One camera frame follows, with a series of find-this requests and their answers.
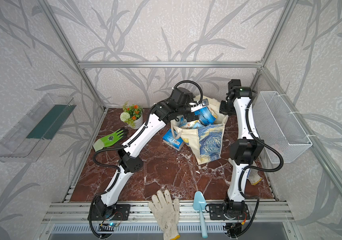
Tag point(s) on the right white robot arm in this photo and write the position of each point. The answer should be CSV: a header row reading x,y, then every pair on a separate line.
x,y
246,149

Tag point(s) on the blue dotted white glove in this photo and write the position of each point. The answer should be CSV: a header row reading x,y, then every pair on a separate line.
x,y
254,177

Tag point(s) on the orange blue tissue pack back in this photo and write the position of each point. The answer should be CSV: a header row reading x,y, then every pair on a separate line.
x,y
206,114

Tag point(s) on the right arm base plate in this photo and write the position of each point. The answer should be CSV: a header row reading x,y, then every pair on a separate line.
x,y
237,211

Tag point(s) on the green black work glove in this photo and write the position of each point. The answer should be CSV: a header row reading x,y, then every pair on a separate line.
x,y
110,139

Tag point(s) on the teal plastic trowel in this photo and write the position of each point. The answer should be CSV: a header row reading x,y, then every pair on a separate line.
x,y
199,205

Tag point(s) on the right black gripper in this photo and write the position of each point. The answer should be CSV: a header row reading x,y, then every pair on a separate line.
x,y
222,110

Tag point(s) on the white wire basket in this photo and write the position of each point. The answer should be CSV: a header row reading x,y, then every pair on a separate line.
x,y
277,125

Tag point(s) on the light blue Vinda tissue pack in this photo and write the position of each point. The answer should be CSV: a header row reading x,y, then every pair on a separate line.
x,y
196,124

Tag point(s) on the white ribbed flower pot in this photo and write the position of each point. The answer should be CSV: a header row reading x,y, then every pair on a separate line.
x,y
138,123

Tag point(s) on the clear plastic wall shelf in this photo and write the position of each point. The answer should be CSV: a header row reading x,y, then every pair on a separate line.
x,y
28,139

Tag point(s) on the canvas bag with blue painting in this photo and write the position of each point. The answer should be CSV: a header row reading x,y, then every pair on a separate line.
x,y
205,142

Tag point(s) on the blue white tissue pack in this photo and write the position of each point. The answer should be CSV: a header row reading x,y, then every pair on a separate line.
x,y
173,140

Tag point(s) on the white cotton glove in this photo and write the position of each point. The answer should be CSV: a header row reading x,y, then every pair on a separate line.
x,y
167,213

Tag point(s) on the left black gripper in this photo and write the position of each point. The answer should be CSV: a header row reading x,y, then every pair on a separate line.
x,y
191,117

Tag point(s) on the artificial green flower plant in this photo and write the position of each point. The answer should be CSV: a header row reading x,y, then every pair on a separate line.
x,y
130,113

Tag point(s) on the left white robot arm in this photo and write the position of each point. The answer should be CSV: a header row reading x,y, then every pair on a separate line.
x,y
130,162

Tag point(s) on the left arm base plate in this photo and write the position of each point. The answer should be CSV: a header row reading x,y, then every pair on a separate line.
x,y
119,212

